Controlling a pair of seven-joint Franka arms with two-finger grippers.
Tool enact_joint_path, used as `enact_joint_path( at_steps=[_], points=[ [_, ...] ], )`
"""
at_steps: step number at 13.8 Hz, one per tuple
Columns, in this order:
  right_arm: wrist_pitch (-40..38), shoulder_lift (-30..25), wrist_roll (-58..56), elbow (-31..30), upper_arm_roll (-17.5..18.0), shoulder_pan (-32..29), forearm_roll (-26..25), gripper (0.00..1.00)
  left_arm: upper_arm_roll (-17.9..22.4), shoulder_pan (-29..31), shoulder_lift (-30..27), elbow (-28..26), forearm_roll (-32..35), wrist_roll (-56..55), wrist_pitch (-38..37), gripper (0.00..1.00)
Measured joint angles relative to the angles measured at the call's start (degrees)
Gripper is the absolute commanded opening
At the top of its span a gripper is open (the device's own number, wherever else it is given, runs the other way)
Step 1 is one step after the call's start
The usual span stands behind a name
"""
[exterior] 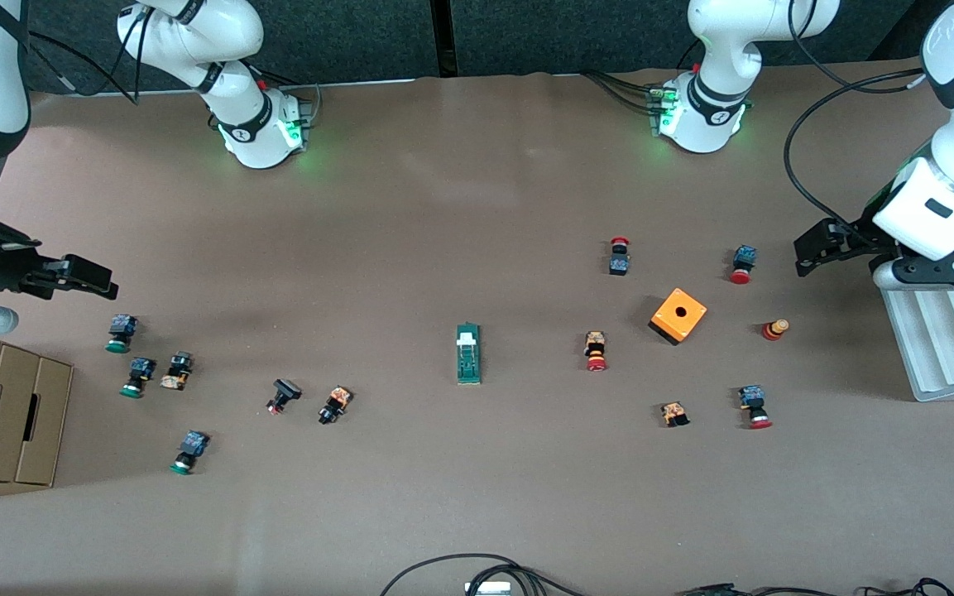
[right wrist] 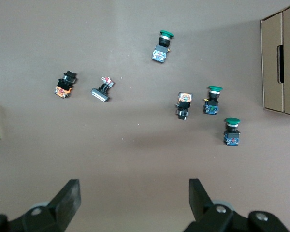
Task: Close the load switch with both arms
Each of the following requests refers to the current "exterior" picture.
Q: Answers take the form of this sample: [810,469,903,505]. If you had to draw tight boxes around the black square pushbutton red base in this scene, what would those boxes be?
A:
[266,378,304,416]

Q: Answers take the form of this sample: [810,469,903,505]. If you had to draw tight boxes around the black base cable bundle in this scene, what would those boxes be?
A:
[261,70,322,113]
[582,70,664,114]

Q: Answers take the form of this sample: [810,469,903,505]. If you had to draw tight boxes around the red pushbutton blue block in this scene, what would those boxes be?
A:
[729,244,758,286]
[738,384,774,430]

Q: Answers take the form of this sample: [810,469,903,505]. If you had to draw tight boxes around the white ridged plastic tray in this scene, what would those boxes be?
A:
[878,214,954,403]

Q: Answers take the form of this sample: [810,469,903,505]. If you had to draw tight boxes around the green pushbutton blue block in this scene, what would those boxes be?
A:
[169,430,211,476]
[105,314,139,354]
[119,357,156,399]

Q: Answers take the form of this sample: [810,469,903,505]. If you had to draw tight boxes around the black looped cable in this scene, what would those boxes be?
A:
[379,552,589,596]

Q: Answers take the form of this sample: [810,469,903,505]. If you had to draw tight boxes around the orange button enclosure box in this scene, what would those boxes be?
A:
[649,287,708,346]

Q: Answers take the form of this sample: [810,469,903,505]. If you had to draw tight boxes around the green load switch white lever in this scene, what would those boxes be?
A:
[455,322,483,386]

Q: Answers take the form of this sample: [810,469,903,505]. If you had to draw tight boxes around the black pushbutton orange block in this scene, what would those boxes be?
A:
[318,385,353,425]
[160,351,194,392]

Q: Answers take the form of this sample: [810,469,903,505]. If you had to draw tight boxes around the black vertical divider strip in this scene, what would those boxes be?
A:
[431,0,457,78]

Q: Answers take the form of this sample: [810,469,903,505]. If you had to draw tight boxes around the brown cardboard box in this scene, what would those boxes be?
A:
[0,334,74,488]

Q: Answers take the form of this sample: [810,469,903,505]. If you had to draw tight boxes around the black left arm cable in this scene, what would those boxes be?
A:
[783,0,934,233]

